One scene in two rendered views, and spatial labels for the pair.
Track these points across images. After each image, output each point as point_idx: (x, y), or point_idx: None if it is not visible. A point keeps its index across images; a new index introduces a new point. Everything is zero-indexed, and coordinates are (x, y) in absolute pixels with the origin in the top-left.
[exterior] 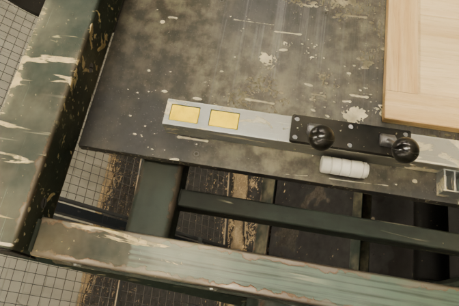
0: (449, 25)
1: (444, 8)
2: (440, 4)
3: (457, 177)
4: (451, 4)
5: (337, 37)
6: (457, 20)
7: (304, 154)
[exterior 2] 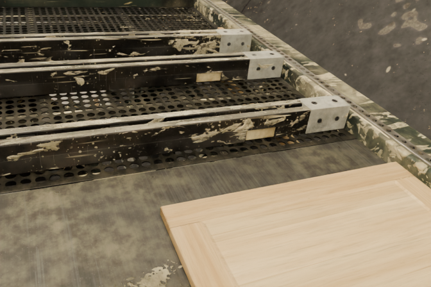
0: (277, 285)
1: (259, 266)
2: (252, 263)
3: None
4: (262, 259)
5: None
6: (281, 275)
7: None
